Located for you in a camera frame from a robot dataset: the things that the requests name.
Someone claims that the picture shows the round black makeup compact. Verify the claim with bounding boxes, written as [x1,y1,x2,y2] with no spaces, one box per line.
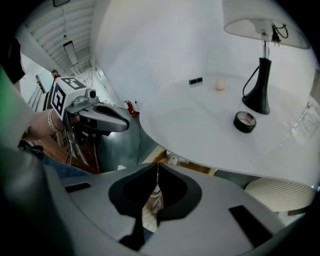
[233,111,258,134]

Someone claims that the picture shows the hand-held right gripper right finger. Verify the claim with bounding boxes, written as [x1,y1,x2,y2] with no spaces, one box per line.
[147,162,286,256]

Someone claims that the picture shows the person's black top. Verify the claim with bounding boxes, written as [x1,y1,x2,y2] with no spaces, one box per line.
[4,37,26,85]

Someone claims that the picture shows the gold bracelet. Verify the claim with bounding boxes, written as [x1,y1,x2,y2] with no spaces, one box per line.
[47,108,58,132]

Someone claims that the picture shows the person's dark jeans legs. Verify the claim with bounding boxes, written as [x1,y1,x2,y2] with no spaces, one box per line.
[18,146,101,177]

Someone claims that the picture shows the long ceiling light panel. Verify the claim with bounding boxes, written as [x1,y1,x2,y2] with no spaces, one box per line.
[62,41,78,66]
[52,0,73,8]

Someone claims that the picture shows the red fire extinguisher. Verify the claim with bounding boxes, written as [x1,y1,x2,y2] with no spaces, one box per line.
[122,100,138,118]

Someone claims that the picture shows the white shade table lamp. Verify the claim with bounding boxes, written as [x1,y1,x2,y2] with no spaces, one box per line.
[222,0,312,115]

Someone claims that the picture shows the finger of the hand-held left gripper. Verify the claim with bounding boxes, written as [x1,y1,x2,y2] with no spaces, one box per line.
[79,102,131,133]

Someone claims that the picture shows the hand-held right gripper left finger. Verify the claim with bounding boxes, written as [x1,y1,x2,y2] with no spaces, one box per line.
[61,162,158,252]

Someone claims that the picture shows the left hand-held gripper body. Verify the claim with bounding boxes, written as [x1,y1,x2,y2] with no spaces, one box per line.
[49,76,101,145]

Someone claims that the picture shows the person's left forearm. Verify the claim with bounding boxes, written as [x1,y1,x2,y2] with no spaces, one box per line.
[22,108,66,141]

